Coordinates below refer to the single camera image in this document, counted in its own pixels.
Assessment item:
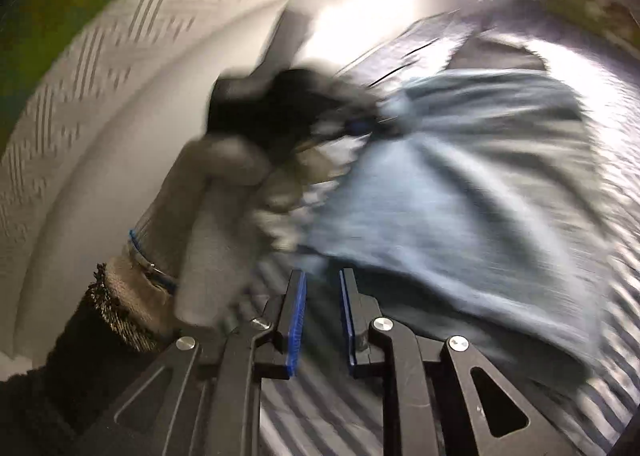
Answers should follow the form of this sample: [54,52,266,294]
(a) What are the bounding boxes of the light blue knit sweater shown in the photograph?
[304,70,610,380]

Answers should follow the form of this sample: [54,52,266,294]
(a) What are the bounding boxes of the dark sleeve left forearm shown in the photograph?
[1,257,176,455]

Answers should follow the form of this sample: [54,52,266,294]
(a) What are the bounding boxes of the grey gloved left hand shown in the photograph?
[108,134,344,337]

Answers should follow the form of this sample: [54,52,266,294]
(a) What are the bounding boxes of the blue striped bed quilt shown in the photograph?
[259,14,639,455]

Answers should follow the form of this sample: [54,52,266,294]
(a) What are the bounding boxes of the black folded garment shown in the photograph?
[445,35,547,71]

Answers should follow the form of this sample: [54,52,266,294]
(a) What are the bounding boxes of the green patterned folded blanket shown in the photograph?
[544,0,639,55]

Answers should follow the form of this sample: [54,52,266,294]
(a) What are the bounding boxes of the black power cable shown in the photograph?
[349,30,482,86]

